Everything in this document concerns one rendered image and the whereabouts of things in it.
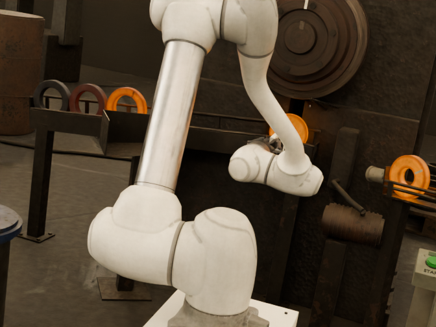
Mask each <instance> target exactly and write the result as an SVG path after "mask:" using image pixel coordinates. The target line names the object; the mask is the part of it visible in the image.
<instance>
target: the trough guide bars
mask: <svg viewBox="0 0 436 327"><path fill-rule="evenodd" d="M384 182H387V183H388V185H386V184H384V185H383V187H384V188H387V195H386V197H388V198H390V199H391V197H392V195H393V190H395V191H400V192H403V193H407V194H410V195H414V196H418V197H422V198H425V199H429V200H434V201H436V188H433V187H430V186H428V188H427V189H424V188H419V187H416V186H412V182H409V181H406V183H407V184H404V183H401V182H396V181H393V180H388V179H385V180H384ZM394 185H397V186H402V187H405V188H410V189H415V190H417V191H422V192H425V193H424V194H421V193H416V192H413V191H409V190H406V189H401V188H396V187H394Z"/></svg>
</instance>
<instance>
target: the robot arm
mask: <svg viewBox="0 0 436 327"><path fill-rule="evenodd" d="M150 17H151V21H152V23H153V25H154V26H155V27H156V28H157V29H158V30H160V31H161V32H162V40H163V43H164V45H165V47H166V48H165V52H164V55H163V60H162V65H161V69H160V74H159V77H158V82H157V85H156V91H155V94H154V99H153V104H152V109H151V114H150V118H149V123H148V126H147V131H146V135H145V139H144V143H143V148H142V151H141V156H140V159H139V165H138V170H137V173H136V178H135V181H134V185H133V186H129V187H128V188H126V189H125V190H124V191H122V192H121V194H120V196H119V198H118V200H117V201H116V203H115V204H114V207H106V208H105V209H103V210H102V211H100V212H99V213H98V214H97V216H96V217H95V218H94V220H93V221H92V222H91V225H90V229H89V232H88V250H89V253H90V255H91V256H92V257H93V258H94V259H95V260H96V261H97V262H99V263H100V264H101V265H102V266H104V267H106V268H107V269H109V270H111V271H112V272H114V273H117V274H119V275H120V276H123V277H125V278H130V279H132V280H137V281H140V282H146V283H150V284H158V285H169V286H173V287H175V288H177V289H178V290H180V291H181V292H183V293H185V298H184V303H183V306H182V307H181V308H180V310H179V311H178V313H177V314H176V315H175V316H174V317H172V318H171V319H169V320H168V322H167V327H269V323H270V322H269V321H268V320H265V319H263V318H261V317H259V316H258V313H259V311H258V309H257V308H255V307H252V306H249V303H250V298H251V295H252V290H253V287H254V281H255V276H256V266H257V246H256V238H255V235H254V230H253V228H252V225H251V223H250V222H249V220H248V219H247V217H246V216H245V215H244V214H242V213H241V212H239V211H237V210H233V209H231V208H223V207H216V208H212V209H208V210H204V211H203V212H201V213H200V214H198V215H197V216H196V217H195V220H194V221H189V222H185V221H182V207H181V204H180V202H179V200H178V198H177V196H176V195H175V189H176V183H177V180H178V174H179V171H180V166H181V162H182V157H183V153H184V147H185V144H186V139H187V135H188V130H189V124H190V121H191V115H192V112H193V107H194V103H195V98H196V94H197V88H198V85H199V80H200V74H201V71H202V65H203V61H204V56H206V55H207V54H208V53H209V52H210V51H211V49H212V47H213V45H214V43H215V42H216V40H217V39H220V40H227V41H229V42H233V43H236V44H237V52H238V56H239V62H240V66H241V74H242V79H243V83H244V86H245V89H246V91H247V93H248V96H249V97H250V99H251V101H252V102H253V104H254V106H255V107H256V108H257V109H258V111H259V112H260V114H261V115H262V116H263V117H264V119H265V120H266V122H268V124H269V125H270V127H271V128H272V129H273V130H274V132H275V134H273V135H272V136H271V137H270V136H267V137H266V138H265V139H264V137H260V138H257V139H254V140H250V141H247V145H245V146H243V147H241V148H239V149H238V150H237V151H236V152H235V153H234V154H233V155H232V157H231V159H230V164H229V166H228V171H229V173H230V175H231V177H232V178H233V179H235V180H237V181H240V182H255V183H260V184H265V185H268V186H271V187H272V188H274V189H277V190H279V191H282V192H284V193H288V194H292V195H297V196H301V197H309V196H312V195H314V194H316V193H317V192H318V190H319V188H320V186H321V183H322V181H323V175H322V172H321V171H320V170H319V168H317V167H316V166H314V165H312V164H311V162H310V159H309V157H308V156H307V155H306V154H305V153H304V146H303V143H302V140H301V139H300V136H299V135H298V132H297V131H296V129H295V128H294V126H293V125H292V123H291V122H290V120H289V118H288V117H287V116H286V114H285V112H284V111H283V110H282V108H281V106H280V105H279V104H278V101H277V100H276V99H275V97H274V95H273V94H272V92H271V91H270V89H269V87H268V84H267V79H266V74H267V69H268V67H269V62H270V60H271V56H272V54H273V51H274V45H275V42H276V37H277V34H278V8H277V4H276V0H151V3H150ZM278 138H279V139H280V140H281V141H280V140H278ZM281 142H282V143H283V145H284V147H285V151H283V152H282V148H281ZM276 146H277V147H276ZM275 147H276V149H275ZM274 153H276V154H278V155H276V154H274Z"/></svg>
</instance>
